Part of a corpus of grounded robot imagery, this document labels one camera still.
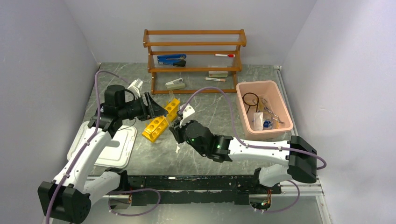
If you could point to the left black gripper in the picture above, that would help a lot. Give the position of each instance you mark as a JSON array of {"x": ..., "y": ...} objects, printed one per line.
[{"x": 152, "y": 109}]

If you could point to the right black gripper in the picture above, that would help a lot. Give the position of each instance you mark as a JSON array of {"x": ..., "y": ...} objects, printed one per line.
[{"x": 177, "y": 130}]

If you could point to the clear plastic bag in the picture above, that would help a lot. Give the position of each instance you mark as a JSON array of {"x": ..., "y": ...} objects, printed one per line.
[{"x": 258, "y": 121}]

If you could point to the blue hexagonal base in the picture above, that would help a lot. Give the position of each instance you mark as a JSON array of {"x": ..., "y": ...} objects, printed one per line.
[{"x": 268, "y": 124}]

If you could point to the metal crucible tongs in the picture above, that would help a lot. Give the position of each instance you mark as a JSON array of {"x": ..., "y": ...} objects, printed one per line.
[{"x": 265, "y": 107}]

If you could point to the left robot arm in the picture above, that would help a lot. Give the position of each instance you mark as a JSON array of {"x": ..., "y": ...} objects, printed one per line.
[{"x": 68, "y": 196}]

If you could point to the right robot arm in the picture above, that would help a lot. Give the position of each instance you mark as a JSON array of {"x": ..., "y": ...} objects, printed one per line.
[{"x": 293, "y": 159}]

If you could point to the large clear glass tube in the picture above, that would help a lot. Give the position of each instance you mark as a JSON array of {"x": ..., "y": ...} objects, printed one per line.
[{"x": 171, "y": 95}]

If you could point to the yellow test tube rack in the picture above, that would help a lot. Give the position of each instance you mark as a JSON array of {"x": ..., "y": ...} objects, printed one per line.
[{"x": 158, "y": 125}]

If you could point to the white stapler on block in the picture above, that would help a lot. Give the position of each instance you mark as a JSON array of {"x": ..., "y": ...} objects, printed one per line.
[{"x": 175, "y": 84}]

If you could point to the blue black clamp tool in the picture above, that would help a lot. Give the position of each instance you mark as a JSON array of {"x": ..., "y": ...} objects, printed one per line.
[{"x": 176, "y": 60}]

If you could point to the white plastic lid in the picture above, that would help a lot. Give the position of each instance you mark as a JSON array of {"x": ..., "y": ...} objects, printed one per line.
[{"x": 116, "y": 153}]

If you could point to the orange white pen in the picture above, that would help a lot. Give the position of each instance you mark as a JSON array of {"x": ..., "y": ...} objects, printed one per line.
[{"x": 215, "y": 79}]

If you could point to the wooden shelf rack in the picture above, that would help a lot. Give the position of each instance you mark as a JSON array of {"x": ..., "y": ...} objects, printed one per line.
[{"x": 200, "y": 46}]

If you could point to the white green box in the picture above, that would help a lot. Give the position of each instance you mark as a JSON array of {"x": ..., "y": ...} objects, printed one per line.
[{"x": 218, "y": 74}]

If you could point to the pink plastic bin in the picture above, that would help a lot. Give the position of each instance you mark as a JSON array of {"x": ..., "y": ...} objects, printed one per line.
[{"x": 248, "y": 94}]

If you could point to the red white marker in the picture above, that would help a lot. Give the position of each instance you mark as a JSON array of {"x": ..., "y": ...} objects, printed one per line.
[{"x": 226, "y": 55}]

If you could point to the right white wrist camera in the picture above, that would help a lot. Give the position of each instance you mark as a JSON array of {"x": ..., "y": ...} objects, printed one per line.
[{"x": 185, "y": 114}]

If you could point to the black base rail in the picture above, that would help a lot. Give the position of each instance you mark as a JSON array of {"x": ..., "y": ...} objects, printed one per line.
[{"x": 164, "y": 189}]

